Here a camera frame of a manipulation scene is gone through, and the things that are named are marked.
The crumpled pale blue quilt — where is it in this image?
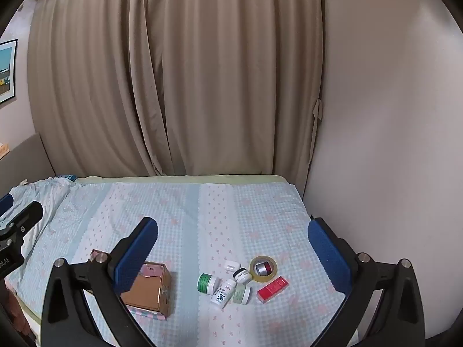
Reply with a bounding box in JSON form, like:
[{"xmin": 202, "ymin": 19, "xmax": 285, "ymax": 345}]
[{"xmin": 0, "ymin": 177, "xmax": 75, "ymax": 257}]

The grey upholstered headboard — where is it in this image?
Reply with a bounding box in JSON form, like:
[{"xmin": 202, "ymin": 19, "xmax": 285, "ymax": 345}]
[{"xmin": 0, "ymin": 133, "xmax": 56, "ymax": 194}]

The brown cardboard box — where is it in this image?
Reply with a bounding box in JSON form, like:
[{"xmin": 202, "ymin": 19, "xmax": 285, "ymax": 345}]
[{"xmin": 90, "ymin": 249, "xmax": 172, "ymax": 318}]

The beige curtain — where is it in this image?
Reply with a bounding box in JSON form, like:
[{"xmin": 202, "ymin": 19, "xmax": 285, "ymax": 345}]
[{"xmin": 27, "ymin": 0, "xmax": 324, "ymax": 178}]

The small red box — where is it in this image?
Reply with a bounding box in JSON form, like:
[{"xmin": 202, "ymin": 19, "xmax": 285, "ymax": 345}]
[{"xmin": 257, "ymin": 276, "xmax": 290, "ymax": 302}]

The clear tape roll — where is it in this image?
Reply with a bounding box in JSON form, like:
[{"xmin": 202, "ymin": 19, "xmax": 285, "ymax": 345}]
[{"xmin": 249, "ymin": 255, "xmax": 278, "ymax": 283}]

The pink checked cloth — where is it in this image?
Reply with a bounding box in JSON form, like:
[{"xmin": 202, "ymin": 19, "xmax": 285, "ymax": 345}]
[{"xmin": 126, "ymin": 305, "xmax": 169, "ymax": 321}]

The white jar with green lid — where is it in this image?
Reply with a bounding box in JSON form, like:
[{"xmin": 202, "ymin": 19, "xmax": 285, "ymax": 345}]
[{"xmin": 197, "ymin": 273, "xmax": 221, "ymax": 293}]

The white pill bottle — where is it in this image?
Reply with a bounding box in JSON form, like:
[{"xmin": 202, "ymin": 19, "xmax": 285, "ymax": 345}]
[{"xmin": 210, "ymin": 279, "xmax": 237, "ymax": 309}]

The pale green jar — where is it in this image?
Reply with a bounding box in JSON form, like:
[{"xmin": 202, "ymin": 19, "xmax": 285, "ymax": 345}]
[{"xmin": 232, "ymin": 284, "xmax": 252, "ymax": 304}]

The framed wall poster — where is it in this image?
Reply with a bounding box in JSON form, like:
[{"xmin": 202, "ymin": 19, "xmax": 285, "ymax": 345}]
[{"xmin": 0, "ymin": 39, "xmax": 18, "ymax": 105}]

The white jar with black lid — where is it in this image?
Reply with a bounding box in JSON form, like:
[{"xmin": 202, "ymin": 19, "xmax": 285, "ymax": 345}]
[{"xmin": 232, "ymin": 268, "xmax": 253, "ymax": 284}]

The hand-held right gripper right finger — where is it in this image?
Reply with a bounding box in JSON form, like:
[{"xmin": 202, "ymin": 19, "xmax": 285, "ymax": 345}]
[{"xmin": 307, "ymin": 218, "xmax": 427, "ymax": 347}]

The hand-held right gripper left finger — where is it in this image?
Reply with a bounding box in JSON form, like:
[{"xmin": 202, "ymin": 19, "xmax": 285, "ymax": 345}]
[{"xmin": 41, "ymin": 217, "xmax": 159, "ymax": 347}]

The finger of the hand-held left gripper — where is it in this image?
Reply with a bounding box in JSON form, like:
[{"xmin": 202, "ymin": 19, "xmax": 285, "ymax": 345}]
[
  {"xmin": 0, "ymin": 193, "xmax": 14, "ymax": 218},
  {"xmin": 6, "ymin": 200, "xmax": 44, "ymax": 236}
]

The checked floral bed sheet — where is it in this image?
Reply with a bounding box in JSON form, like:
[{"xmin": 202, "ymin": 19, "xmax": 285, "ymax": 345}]
[{"xmin": 7, "ymin": 180, "xmax": 348, "ymax": 347}]

